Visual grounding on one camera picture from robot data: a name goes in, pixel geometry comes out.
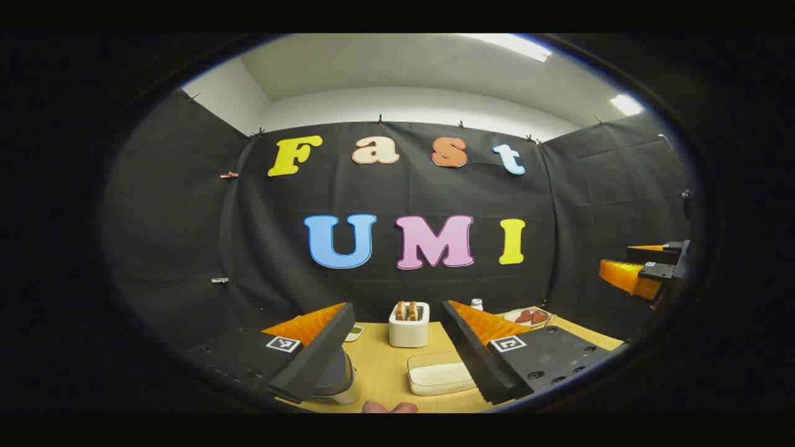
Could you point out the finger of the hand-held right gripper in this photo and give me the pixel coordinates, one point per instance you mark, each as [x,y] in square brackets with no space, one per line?
[664,253]
[624,273]

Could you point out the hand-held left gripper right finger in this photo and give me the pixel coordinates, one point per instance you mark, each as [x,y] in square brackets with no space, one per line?
[472,354]

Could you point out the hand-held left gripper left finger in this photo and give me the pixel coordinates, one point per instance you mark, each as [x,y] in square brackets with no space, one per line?
[317,354]

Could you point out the dark grey rice cooker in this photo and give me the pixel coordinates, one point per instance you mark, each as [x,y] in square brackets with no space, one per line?
[338,379]

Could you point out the divided dish of grains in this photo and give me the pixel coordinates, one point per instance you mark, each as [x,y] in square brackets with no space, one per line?
[354,334]

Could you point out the white round plate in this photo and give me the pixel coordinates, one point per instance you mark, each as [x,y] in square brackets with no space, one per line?
[510,318]

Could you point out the red sausage slice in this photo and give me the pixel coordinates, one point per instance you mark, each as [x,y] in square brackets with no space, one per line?
[539,318]
[524,316]

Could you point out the white toaster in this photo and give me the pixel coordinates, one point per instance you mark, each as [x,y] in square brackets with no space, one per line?
[408,334]

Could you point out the toasted bread slice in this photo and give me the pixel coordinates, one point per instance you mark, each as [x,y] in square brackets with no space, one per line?
[400,310]
[412,310]

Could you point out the black backdrop cloth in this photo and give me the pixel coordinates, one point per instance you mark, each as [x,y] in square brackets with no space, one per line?
[248,236]

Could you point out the small ceiling light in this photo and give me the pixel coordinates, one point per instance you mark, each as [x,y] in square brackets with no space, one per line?
[627,104]

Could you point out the long ceiling light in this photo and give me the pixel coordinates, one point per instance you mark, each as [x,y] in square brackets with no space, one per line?
[512,46]

